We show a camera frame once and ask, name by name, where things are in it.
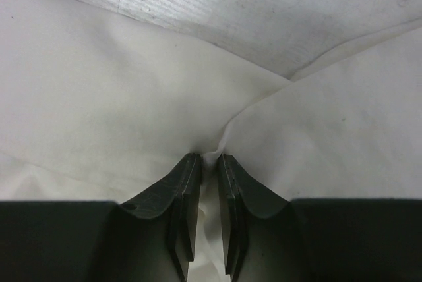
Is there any cream white t shirt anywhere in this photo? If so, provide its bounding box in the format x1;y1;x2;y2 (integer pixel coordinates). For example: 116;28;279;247
1;0;421;281

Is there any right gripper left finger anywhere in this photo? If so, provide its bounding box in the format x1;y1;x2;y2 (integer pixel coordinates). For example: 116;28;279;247
108;153;202;281

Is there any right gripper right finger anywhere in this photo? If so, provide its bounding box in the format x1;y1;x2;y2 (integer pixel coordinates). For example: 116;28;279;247
217;154;307;281

